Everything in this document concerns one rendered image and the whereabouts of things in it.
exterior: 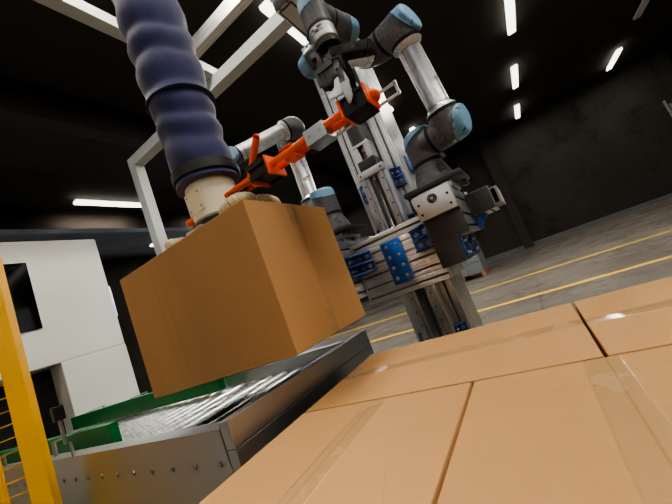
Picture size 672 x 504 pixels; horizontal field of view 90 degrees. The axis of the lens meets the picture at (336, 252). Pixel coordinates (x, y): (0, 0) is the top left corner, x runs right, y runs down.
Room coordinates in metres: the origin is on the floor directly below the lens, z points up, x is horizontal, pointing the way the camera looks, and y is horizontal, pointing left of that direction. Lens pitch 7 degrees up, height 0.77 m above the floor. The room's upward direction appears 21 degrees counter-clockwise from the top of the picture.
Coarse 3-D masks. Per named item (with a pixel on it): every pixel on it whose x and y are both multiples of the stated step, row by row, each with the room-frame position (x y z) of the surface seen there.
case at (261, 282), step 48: (192, 240) 0.89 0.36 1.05; (240, 240) 0.82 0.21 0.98; (288, 240) 0.90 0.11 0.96; (336, 240) 1.14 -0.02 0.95; (144, 288) 1.02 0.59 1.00; (192, 288) 0.92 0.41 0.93; (240, 288) 0.84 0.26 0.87; (288, 288) 0.84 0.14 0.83; (336, 288) 1.04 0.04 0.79; (144, 336) 1.05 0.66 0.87; (192, 336) 0.95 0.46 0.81; (240, 336) 0.86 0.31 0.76; (288, 336) 0.80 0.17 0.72; (192, 384) 0.98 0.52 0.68
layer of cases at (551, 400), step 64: (512, 320) 0.92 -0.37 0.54; (576, 320) 0.73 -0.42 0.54; (640, 320) 0.61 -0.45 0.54; (384, 384) 0.79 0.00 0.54; (448, 384) 0.65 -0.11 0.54; (512, 384) 0.55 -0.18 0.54; (576, 384) 0.48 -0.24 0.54; (640, 384) 0.43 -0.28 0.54; (320, 448) 0.59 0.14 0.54; (384, 448) 0.51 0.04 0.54; (448, 448) 0.45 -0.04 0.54; (512, 448) 0.40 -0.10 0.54; (576, 448) 0.36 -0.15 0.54; (640, 448) 0.33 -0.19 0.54
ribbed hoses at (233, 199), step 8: (240, 192) 0.96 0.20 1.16; (248, 192) 0.98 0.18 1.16; (224, 200) 0.94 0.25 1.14; (232, 200) 0.93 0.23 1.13; (256, 200) 1.01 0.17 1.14; (264, 200) 1.04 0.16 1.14; (272, 200) 1.06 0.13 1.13; (224, 208) 0.94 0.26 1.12; (168, 240) 1.09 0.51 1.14; (176, 240) 1.08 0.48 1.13
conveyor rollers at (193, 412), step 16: (240, 384) 1.59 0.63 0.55; (256, 384) 1.44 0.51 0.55; (272, 384) 1.28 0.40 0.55; (192, 400) 1.66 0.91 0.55; (208, 400) 1.53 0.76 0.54; (224, 400) 1.39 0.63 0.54; (240, 400) 1.24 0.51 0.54; (128, 416) 2.04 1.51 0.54; (144, 416) 1.79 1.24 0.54; (160, 416) 1.59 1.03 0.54; (176, 416) 1.40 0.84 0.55; (192, 416) 1.27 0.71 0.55; (208, 416) 1.21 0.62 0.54; (224, 416) 1.07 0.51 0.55; (128, 432) 1.47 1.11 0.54; (144, 432) 1.36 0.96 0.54; (160, 432) 1.24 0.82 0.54
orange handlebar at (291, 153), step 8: (376, 96) 0.79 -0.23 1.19; (336, 112) 0.82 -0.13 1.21; (328, 120) 0.83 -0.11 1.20; (336, 120) 0.83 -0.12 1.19; (344, 120) 0.85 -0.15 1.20; (336, 128) 0.87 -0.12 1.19; (288, 144) 0.90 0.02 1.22; (296, 144) 0.89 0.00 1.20; (304, 144) 0.89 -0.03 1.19; (280, 152) 0.93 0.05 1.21; (288, 152) 0.91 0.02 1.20; (296, 152) 0.91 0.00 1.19; (304, 152) 0.94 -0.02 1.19; (272, 160) 0.94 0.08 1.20; (280, 160) 0.93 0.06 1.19; (288, 160) 0.94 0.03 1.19; (296, 160) 0.96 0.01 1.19; (280, 168) 0.98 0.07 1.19; (240, 184) 1.01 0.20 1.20; (248, 184) 1.01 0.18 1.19; (232, 192) 1.03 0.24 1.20; (192, 224) 1.16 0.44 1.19
